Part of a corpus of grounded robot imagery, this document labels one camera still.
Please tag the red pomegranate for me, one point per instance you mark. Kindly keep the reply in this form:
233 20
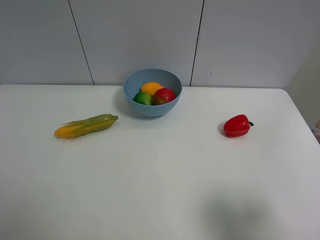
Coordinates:
163 96

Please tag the green lime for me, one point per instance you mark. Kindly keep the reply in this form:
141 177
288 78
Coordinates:
143 98

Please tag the yellow mango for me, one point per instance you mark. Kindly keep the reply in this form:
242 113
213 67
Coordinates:
150 88

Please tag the blue plastic bowl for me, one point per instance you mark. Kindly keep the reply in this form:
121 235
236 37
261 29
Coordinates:
135 81

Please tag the red bell pepper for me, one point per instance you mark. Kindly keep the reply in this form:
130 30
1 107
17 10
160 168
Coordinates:
237 126

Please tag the corn cob with husk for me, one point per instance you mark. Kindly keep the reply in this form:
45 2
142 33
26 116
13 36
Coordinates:
80 128

